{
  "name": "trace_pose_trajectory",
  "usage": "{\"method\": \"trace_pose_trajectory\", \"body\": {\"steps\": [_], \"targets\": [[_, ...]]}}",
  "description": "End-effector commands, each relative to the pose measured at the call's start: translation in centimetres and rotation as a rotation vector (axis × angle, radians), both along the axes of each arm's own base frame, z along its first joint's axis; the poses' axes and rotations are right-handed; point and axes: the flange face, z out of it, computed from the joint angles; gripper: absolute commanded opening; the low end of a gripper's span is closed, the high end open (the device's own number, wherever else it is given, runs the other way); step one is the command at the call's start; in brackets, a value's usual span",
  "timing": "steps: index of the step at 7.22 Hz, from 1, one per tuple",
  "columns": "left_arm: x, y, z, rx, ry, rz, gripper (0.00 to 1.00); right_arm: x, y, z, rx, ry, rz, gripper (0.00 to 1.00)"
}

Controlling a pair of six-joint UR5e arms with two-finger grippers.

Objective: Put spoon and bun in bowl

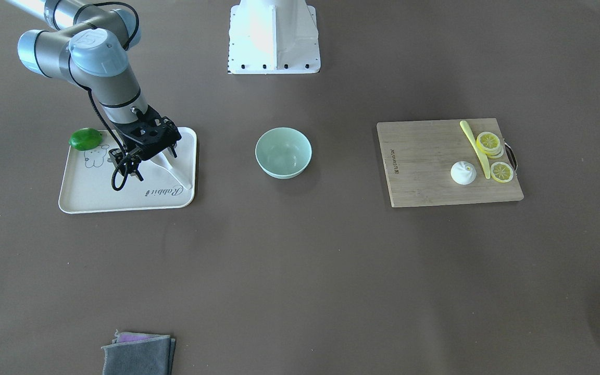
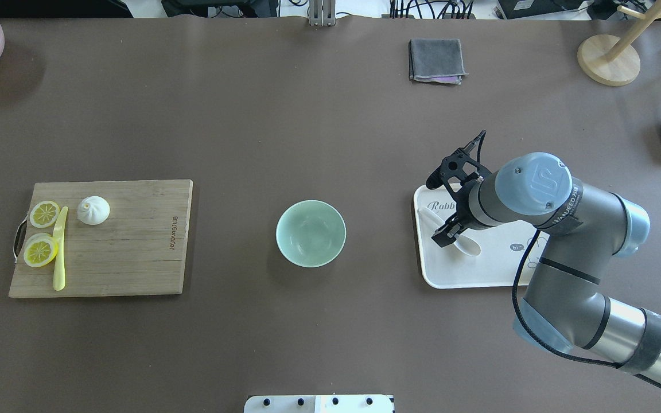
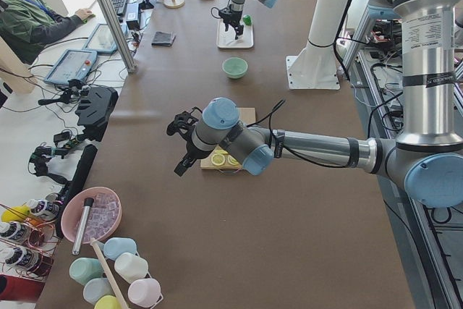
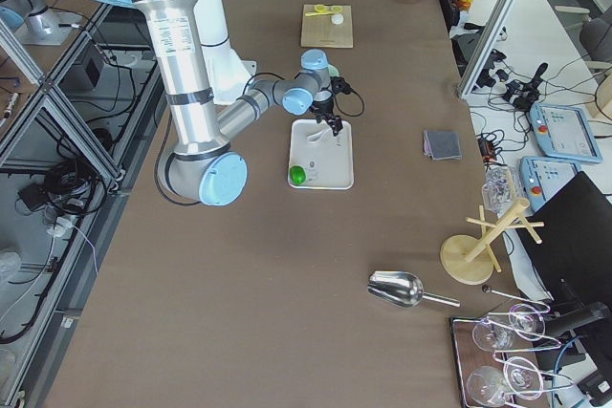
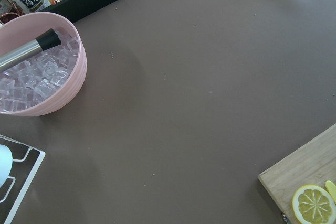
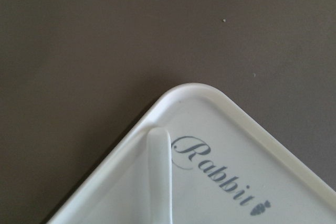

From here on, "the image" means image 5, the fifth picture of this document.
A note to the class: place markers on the steel muddler black tip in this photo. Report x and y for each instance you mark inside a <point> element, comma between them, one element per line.
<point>43,42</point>

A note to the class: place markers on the yellow plastic knife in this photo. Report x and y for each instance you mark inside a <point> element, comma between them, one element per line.
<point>331,188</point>

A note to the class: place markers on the pink bowl of ice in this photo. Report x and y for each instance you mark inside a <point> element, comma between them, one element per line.
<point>48,80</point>

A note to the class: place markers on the lower lemon slice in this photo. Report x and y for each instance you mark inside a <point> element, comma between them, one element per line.
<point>313,204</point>

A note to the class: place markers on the wooden cutting board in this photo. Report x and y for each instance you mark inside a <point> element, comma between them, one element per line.
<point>311,164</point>

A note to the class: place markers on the white cup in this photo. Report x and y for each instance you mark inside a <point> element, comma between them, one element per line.
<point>6,163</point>

